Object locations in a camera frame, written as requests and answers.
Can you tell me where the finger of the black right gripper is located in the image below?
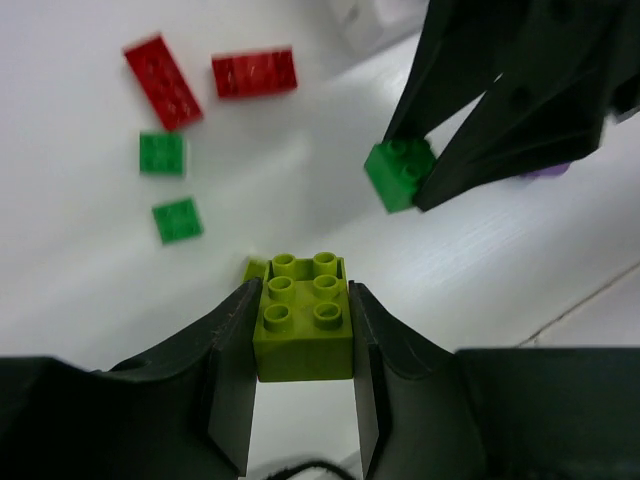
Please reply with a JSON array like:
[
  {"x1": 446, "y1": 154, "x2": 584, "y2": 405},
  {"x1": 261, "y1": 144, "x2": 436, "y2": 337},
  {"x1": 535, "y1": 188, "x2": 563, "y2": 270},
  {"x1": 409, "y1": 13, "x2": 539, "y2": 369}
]
[
  {"x1": 383, "y1": 0, "x2": 530, "y2": 141},
  {"x1": 413, "y1": 70, "x2": 608, "y2": 211}
]

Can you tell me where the purple half-round lego piece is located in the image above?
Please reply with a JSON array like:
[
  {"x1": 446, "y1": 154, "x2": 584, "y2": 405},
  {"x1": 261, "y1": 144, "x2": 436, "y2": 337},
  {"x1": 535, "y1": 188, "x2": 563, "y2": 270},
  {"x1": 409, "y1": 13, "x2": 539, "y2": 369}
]
[{"x1": 521, "y1": 163, "x2": 571, "y2": 179}]

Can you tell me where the red arch lego brick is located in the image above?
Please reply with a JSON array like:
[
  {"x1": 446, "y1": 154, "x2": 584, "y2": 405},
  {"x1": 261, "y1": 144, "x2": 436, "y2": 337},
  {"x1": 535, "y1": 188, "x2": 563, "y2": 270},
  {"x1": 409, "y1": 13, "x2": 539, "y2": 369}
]
[{"x1": 211, "y1": 47, "x2": 298, "y2": 100}]

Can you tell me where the small green lego brick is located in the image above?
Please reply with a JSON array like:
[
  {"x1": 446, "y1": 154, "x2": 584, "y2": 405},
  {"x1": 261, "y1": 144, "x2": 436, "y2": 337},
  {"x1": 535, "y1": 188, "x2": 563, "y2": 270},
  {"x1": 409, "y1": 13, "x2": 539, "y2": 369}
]
[{"x1": 139, "y1": 131, "x2": 186, "y2": 176}]

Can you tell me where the green and yellow lego stack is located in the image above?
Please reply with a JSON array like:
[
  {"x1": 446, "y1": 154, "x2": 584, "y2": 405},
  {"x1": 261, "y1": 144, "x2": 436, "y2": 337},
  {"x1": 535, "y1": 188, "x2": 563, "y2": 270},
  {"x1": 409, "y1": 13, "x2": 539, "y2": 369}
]
[{"x1": 253, "y1": 252, "x2": 354, "y2": 383}]

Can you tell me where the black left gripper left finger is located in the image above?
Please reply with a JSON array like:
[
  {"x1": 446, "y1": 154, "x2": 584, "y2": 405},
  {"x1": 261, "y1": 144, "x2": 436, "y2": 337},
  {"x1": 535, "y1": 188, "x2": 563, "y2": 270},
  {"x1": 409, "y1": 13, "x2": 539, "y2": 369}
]
[{"x1": 1, "y1": 280, "x2": 262, "y2": 479}]

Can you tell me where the yellow-green lego brick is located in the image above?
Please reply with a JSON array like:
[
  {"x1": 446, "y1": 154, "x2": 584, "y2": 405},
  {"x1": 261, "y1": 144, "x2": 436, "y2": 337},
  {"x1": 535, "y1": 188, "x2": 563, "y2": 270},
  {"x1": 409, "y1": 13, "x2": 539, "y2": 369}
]
[{"x1": 242, "y1": 256, "x2": 268, "y2": 282}]

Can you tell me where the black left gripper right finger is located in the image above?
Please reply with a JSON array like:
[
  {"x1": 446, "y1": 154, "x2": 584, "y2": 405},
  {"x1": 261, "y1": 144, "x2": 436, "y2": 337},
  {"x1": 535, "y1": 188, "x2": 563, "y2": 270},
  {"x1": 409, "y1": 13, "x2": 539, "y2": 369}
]
[{"x1": 349, "y1": 283, "x2": 639, "y2": 479}]

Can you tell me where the white divided storage box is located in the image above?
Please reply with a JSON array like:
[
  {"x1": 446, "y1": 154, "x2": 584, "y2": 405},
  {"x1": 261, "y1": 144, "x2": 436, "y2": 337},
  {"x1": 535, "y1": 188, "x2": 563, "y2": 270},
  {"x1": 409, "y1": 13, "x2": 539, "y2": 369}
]
[{"x1": 328, "y1": 0, "x2": 430, "y2": 54}]

